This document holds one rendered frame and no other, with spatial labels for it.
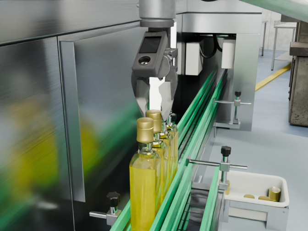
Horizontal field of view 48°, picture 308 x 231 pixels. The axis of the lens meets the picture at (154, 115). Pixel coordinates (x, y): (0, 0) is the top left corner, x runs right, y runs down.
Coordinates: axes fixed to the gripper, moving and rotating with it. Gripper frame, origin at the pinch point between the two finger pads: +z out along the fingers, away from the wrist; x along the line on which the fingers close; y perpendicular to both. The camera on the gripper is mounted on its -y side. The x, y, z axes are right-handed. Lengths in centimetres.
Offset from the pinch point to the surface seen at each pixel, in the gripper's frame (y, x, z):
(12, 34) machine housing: -26.6, 13.0, -19.3
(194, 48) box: 116, 11, 0
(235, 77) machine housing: 104, -12, 12
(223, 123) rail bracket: 82, -9, 30
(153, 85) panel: 43.5, 12.6, 4.0
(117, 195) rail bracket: -11.0, 4.6, 14.4
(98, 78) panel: -1.3, 12.2, -7.7
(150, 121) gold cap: -6.5, -1.1, -0.9
